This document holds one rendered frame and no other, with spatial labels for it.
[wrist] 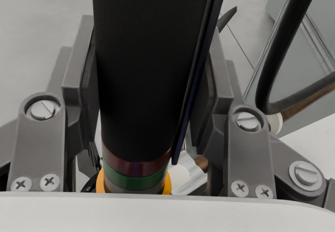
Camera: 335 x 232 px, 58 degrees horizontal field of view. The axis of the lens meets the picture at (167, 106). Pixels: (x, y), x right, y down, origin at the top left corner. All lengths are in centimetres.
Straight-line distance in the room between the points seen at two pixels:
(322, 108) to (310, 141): 69
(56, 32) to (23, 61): 44
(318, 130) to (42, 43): 244
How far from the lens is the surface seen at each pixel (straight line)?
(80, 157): 78
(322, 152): 60
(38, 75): 248
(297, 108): 30
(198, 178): 22
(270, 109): 24
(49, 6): 325
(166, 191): 18
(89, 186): 49
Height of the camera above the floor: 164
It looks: 48 degrees down
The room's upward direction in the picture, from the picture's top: 10 degrees clockwise
